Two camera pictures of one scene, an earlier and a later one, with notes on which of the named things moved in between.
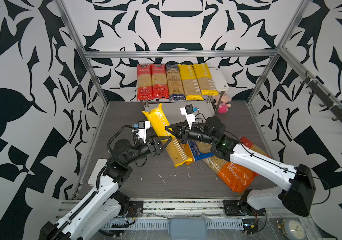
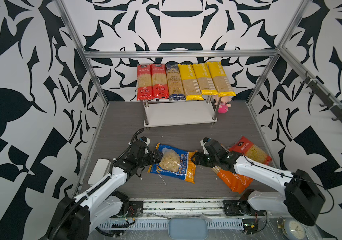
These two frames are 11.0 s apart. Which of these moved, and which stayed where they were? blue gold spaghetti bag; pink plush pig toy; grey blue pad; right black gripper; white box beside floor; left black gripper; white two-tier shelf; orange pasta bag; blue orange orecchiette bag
Moved: blue orange orecchiette bag; white two-tier shelf; left black gripper; right black gripper
Stayed: white box beside floor; pink plush pig toy; orange pasta bag; grey blue pad; blue gold spaghetti bag
